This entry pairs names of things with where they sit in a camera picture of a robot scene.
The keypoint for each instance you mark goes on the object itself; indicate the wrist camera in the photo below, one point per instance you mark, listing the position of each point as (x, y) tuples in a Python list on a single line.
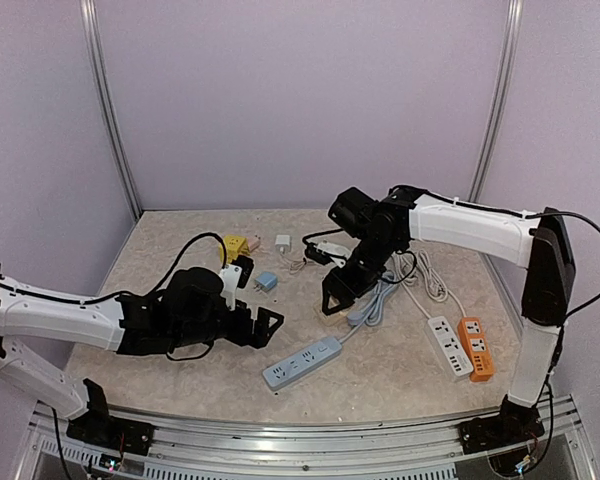
[(235, 276), (326, 252)]

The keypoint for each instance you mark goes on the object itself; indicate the white power strip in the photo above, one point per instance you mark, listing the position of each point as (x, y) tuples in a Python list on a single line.
[(448, 349)]

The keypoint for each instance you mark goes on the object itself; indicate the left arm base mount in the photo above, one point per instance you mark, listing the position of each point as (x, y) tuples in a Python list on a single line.
[(98, 427)]

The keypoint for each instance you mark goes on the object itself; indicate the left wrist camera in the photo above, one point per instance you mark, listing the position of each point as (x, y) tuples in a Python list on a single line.
[(235, 276)]

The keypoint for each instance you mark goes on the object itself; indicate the yellow cube socket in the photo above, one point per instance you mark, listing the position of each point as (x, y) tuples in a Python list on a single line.
[(235, 246)]

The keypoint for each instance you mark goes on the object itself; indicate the aluminium front rail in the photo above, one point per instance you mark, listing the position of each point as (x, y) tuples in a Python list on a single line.
[(190, 448)]

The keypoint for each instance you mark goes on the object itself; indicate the pink plug adapter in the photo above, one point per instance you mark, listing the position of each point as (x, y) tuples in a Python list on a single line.
[(253, 243)]

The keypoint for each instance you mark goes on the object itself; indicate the orange power strip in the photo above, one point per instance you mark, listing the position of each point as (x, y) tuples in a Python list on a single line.
[(472, 338)]

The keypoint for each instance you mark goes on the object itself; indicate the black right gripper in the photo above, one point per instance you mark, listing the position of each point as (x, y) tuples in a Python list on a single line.
[(352, 276)]

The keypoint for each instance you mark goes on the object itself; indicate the white usb charger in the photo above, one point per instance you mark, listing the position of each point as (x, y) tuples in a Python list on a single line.
[(283, 243)]

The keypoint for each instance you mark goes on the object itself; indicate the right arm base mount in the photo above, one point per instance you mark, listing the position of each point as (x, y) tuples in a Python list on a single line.
[(511, 425)]

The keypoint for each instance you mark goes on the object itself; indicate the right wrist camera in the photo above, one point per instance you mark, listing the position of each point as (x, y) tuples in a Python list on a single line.
[(326, 252)]

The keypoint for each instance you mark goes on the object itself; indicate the aluminium post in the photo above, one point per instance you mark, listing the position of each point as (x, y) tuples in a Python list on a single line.
[(95, 50), (499, 99)]

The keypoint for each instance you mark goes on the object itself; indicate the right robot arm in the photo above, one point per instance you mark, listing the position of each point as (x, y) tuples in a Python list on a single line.
[(385, 372)]

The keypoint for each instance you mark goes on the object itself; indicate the right aluminium post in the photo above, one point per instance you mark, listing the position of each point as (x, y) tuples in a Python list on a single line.
[(499, 99)]

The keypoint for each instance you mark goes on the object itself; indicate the small blue plug adapter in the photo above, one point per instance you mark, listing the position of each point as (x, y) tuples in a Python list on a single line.
[(265, 281)]

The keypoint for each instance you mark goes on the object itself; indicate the beige cube socket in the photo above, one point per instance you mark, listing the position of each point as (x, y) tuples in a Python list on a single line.
[(331, 319)]

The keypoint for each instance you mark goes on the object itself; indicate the left aluminium post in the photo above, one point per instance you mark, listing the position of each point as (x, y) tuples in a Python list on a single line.
[(95, 50)]

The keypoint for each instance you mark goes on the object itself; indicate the blue power strip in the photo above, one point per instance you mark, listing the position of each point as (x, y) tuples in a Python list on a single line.
[(301, 363)]

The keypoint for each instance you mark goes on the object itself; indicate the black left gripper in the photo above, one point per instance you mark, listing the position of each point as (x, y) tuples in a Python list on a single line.
[(241, 335)]

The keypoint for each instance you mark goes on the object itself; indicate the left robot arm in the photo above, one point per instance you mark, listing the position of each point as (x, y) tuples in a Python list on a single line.
[(185, 307)]

